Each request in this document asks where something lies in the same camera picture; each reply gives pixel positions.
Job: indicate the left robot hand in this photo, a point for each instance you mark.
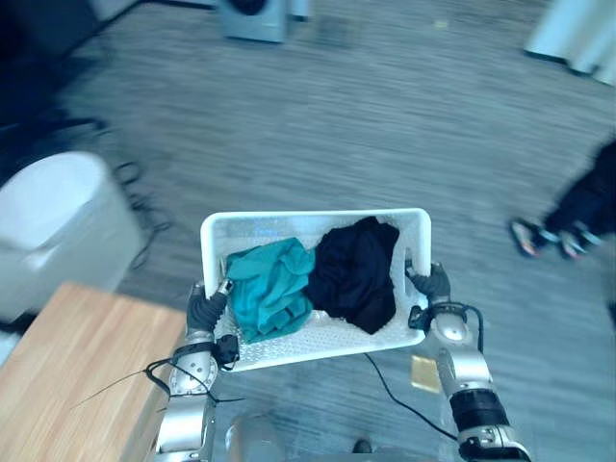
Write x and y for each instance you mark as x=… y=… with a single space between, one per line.
x=202 y=310

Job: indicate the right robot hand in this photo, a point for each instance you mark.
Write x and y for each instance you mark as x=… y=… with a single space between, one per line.
x=433 y=287

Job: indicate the teal garment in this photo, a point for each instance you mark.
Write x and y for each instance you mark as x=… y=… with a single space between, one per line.
x=269 y=289

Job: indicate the black garment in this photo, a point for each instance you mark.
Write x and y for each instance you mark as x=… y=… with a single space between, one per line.
x=358 y=274

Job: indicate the white plastic laundry basket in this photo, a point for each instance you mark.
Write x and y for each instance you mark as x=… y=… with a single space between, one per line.
x=308 y=284

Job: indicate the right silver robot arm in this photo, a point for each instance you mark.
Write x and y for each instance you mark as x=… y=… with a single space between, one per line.
x=469 y=380

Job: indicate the yellow floor marker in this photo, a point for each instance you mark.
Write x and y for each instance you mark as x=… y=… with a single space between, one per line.
x=425 y=371

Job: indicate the wooden table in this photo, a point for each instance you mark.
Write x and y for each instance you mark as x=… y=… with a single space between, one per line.
x=82 y=375

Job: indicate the person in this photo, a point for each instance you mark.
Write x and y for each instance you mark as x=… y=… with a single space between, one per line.
x=572 y=202

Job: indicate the white round bin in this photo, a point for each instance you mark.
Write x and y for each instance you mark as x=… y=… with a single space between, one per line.
x=58 y=226

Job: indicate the white cabinet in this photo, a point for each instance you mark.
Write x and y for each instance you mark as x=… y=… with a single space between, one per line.
x=572 y=33

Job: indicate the black sofa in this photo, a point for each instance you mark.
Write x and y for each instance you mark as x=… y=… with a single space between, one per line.
x=48 y=43

